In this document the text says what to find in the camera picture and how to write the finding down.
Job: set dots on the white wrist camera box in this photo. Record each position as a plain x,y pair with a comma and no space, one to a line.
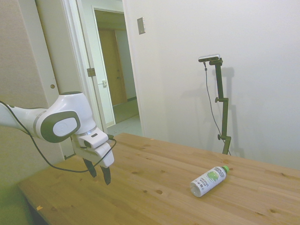
98,138

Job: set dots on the white open door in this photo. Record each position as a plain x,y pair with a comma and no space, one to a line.
84,35

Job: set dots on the beige closet door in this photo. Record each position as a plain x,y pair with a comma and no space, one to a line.
54,47

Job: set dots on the round closet door pull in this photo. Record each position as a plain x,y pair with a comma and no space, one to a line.
52,86

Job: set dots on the small orange chip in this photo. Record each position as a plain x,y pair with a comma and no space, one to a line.
39,207

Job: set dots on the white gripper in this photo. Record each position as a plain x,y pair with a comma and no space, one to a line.
103,155

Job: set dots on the metal door hinge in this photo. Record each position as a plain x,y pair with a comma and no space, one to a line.
91,72

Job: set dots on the grey wall plate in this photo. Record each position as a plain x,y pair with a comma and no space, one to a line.
141,25

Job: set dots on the black camera stand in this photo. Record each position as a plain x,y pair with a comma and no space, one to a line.
222,103

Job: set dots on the brown wooden door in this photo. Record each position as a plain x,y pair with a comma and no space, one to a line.
110,61

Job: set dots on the white green-capped water bottle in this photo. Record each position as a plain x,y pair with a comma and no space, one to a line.
208,181

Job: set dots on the metal door strike plate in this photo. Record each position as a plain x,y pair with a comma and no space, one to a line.
104,83

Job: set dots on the grey exterior camera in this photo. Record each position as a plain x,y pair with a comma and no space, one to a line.
209,57

